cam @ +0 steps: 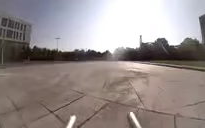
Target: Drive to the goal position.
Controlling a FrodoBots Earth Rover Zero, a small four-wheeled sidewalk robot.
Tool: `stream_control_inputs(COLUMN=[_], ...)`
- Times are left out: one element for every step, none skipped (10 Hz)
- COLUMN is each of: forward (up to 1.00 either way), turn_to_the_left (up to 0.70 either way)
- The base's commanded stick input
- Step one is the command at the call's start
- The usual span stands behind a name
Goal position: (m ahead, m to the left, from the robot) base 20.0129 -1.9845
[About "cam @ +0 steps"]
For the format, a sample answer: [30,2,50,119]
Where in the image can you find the pale building with window rows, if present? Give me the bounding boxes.
[0,12,33,65]

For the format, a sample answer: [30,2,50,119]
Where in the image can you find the grey kerb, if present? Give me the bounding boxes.
[141,61,205,74]

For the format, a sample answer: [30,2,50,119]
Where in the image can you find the pale tower building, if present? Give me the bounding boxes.
[138,34,154,49]

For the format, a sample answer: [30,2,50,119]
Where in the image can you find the row of trees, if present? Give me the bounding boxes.
[22,37,205,62]

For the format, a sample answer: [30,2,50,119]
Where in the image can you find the grass strip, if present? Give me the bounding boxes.
[150,59,205,70]

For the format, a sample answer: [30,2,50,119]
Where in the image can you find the grey paved slab ground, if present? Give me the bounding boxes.
[0,60,205,128]

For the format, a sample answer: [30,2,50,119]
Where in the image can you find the robot's own part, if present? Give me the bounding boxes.
[65,115,77,128]
[127,111,143,128]

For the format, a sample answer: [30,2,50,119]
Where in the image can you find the lamp pole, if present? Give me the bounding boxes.
[55,37,61,52]

